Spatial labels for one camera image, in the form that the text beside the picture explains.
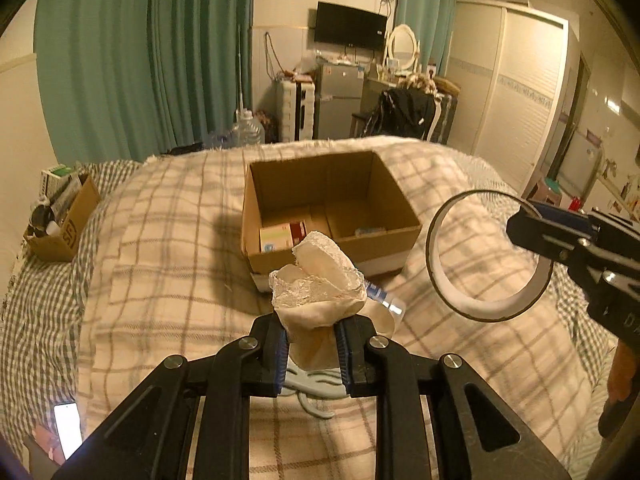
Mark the red small box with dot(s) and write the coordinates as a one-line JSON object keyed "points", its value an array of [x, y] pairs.
{"points": [[298, 230]]}

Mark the white plastic drawer cabinet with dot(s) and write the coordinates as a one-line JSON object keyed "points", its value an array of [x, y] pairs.
{"points": [[292, 110]]}

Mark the wall-mounted black television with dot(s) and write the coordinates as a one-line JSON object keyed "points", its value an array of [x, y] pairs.
{"points": [[350, 25]]}

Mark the black jacket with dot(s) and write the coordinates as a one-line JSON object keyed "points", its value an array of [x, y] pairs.
{"points": [[400, 110]]}

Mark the beige plaid blanket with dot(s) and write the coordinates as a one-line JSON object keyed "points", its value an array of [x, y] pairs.
{"points": [[175, 270]]}

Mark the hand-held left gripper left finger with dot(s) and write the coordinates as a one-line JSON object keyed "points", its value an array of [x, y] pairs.
{"points": [[281, 357]]}

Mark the orange white medicine box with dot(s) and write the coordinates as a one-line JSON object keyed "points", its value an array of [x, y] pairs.
{"points": [[274, 239]]}

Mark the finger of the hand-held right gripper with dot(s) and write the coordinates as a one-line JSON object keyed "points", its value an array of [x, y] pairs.
{"points": [[542, 235], [567, 216]]}

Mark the narrow green curtain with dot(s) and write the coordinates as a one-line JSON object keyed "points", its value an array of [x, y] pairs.
{"points": [[425, 10]]}

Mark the smartphone with lit screen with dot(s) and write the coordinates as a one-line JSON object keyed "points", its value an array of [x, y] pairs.
{"points": [[67, 430]]}

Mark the white oval vanity mirror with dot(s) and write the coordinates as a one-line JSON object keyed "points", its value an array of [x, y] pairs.
{"points": [[402, 45]]}

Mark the large clear water bottle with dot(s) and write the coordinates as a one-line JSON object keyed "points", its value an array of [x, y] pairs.
{"points": [[248, 127]]}

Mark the wide green curtain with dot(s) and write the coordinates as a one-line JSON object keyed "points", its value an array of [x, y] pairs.
{"points": [[140, 55]]}

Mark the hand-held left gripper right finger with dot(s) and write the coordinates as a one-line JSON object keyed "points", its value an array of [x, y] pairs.
{"points": [[346, 357]]}

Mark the white sliding-door wardrobe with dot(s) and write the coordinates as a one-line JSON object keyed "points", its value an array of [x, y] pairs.
{"points": [[510, 90]]}

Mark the grey checkered bed sheet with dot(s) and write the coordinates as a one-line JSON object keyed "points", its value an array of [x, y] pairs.
{"points": [[45, 310]]}

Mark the small cardboard box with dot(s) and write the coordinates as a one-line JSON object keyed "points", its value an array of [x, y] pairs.
{"points": [[67, 230]]}

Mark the light blue plastic hanger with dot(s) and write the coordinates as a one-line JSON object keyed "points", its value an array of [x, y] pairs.
{"points": [[312, 387]]}

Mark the white lace cloth pouch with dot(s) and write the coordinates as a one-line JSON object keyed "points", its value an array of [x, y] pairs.
{"points": [[320, 290]]}

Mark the green white carton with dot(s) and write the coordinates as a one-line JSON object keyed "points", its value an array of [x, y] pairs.
{"points": [[57, 176]]}

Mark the blue flat packet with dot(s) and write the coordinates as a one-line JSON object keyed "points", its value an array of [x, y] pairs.
{"points": [[369, 231]]}

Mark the grey small fridge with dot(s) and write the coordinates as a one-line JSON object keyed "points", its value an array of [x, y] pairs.
{"points": [[337, 100]]}

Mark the clear plastic bottle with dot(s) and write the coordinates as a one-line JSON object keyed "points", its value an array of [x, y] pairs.
{"points": [[387, 300]]}

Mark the white tape roll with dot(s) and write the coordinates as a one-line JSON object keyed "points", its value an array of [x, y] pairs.
{"points": [[480, 310]]}

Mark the person's right hand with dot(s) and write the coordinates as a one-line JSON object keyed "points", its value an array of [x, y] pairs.
{"points": [[622, 370]]}

